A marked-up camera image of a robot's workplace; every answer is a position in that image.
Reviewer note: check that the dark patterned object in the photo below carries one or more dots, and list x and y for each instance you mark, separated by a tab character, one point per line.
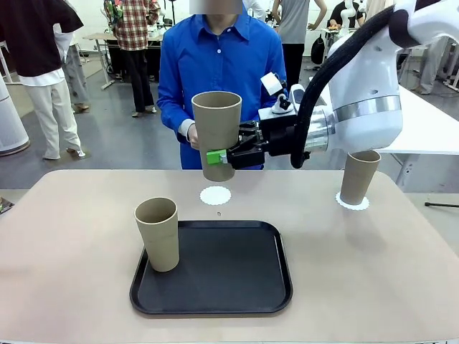
5	207

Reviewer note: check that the person's right hand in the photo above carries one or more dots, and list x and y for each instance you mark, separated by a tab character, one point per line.
193	138

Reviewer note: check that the white background desk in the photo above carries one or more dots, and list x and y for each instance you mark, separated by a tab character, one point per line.
328	36

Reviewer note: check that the person in blue shirt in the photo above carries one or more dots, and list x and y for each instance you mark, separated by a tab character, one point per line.
222	64

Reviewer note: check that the tan paper cup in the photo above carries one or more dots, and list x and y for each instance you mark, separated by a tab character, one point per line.
358	179
215	122
159	243

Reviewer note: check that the person in beige coat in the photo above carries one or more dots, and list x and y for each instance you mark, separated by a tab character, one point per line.
376	5

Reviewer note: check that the large white table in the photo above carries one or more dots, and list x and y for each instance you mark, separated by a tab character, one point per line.
423	118

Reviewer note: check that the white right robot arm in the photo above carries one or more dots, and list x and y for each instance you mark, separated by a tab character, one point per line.
365	89

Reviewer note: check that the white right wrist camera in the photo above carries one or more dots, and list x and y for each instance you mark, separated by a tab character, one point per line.
270	82

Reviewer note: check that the person in black clothes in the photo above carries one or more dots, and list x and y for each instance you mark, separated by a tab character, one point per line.
340	14

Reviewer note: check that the white scalloped paper coaster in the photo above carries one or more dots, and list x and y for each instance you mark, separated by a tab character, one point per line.
364	205
215	196

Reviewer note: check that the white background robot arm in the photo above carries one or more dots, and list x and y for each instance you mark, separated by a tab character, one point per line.
345	18

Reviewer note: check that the white cylindrical appliance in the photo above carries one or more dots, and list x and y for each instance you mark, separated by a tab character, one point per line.
9	125

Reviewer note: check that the person in plaid shirt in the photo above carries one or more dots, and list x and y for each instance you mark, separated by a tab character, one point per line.
132	28

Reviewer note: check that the black backpack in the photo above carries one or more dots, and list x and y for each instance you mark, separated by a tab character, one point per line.
317	50

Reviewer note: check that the grey background desk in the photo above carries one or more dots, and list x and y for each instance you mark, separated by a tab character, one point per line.
104	37

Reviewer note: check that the person in black top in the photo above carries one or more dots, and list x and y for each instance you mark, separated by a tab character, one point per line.
32	36

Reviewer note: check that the person in yellow top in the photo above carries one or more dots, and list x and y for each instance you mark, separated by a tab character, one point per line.
435	64

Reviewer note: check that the black plastic serving tray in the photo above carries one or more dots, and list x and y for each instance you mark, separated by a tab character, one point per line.
233	279

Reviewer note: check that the person in grey trousers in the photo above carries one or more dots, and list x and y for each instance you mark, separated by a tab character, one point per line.
77	79

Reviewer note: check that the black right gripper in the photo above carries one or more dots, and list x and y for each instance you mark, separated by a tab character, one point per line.
281	138

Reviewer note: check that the person's right forearm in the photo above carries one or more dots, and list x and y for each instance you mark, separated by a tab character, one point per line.
174	122

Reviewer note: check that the person in grey t-shirt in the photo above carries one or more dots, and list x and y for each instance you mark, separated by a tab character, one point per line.
292	21

